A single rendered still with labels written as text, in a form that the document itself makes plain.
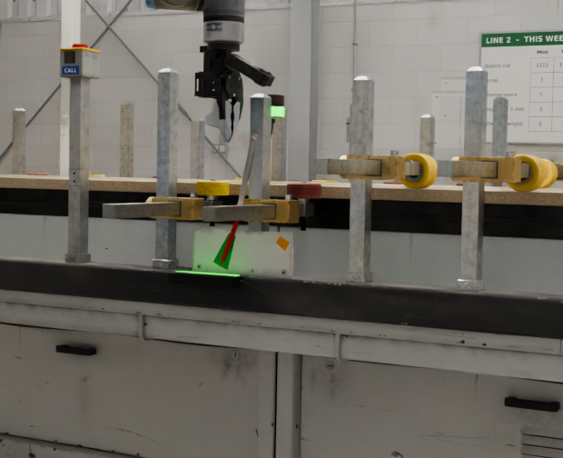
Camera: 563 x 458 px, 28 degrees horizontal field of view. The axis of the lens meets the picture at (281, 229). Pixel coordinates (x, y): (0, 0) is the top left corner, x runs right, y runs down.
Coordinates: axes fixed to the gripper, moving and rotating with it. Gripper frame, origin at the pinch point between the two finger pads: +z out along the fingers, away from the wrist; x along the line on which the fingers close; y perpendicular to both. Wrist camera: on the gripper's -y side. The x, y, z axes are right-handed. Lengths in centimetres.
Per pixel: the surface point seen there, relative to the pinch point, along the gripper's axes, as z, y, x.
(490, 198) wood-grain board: 12, -51, -26
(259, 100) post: -8.2, -3.7, -6.0
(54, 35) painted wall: -123, 632, -695
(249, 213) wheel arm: 16.3, -8.6, 5.9
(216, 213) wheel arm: 16.0, -8.7, 19.0
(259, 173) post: 7.8, -4.0, -6.1
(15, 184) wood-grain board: 12, 84, -26
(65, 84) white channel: -21, 130, -102
